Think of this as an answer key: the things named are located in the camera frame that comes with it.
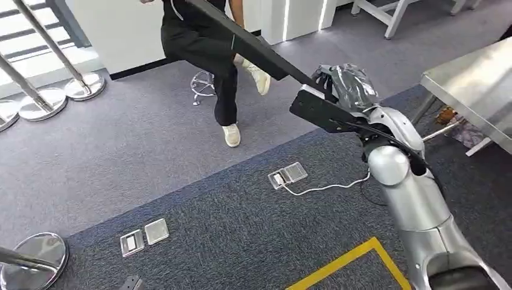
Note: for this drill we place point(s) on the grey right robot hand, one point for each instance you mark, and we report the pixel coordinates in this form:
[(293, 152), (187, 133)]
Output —
[(352, 88)]

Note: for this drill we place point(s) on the long black plastic panel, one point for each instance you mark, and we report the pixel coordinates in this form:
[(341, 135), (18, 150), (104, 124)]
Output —
[(256, 48)]

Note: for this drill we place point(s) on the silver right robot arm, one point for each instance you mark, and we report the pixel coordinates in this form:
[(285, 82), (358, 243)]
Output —
[(412, 200)]

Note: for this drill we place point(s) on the white counter light strips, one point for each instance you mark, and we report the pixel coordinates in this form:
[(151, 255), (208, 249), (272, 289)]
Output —
[(304, 18)]

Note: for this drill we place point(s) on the brown object under table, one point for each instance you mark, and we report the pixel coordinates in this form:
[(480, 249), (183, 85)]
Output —
[(446, 116)]

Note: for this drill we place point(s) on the steel floor socket box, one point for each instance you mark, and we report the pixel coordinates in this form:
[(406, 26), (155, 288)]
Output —
[(132, 243), (296, 172), (277, 182), (157, 231)]

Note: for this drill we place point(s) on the stainless steel table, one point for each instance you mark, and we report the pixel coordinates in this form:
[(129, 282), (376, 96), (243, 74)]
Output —
[(472, 84)]

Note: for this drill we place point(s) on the patterned bag under table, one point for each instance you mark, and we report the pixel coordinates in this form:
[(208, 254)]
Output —
[(468, 134)]

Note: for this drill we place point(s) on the person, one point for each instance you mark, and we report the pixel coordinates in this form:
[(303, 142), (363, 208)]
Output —
[(200, 44)]

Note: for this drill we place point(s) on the white counter black plinth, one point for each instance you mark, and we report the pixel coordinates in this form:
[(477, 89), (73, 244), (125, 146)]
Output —
[(120, 36)]

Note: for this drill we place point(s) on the grey metal railing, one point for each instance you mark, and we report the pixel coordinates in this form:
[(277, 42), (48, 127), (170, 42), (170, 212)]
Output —
[(24, 38)]

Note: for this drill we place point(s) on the white table frame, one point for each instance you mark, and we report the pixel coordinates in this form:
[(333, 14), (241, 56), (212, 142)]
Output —
[(390, 18)]

